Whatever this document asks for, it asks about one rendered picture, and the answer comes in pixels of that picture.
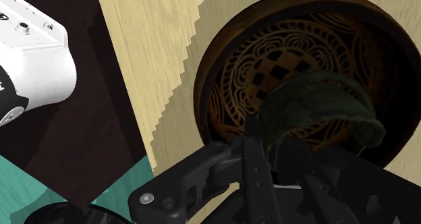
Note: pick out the dark green leafy vegetable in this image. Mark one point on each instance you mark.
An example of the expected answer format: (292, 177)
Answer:
(315, 101)

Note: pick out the brown patterned wooden bowl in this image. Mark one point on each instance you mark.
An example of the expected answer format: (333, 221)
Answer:
(279, 49)

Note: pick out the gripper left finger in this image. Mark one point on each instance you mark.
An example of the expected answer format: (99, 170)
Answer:
(197, 170)

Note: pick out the dark robot stand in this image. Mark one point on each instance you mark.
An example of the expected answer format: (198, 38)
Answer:
(85, 118)

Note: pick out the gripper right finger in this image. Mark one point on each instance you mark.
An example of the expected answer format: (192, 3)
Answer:
(361, 190)

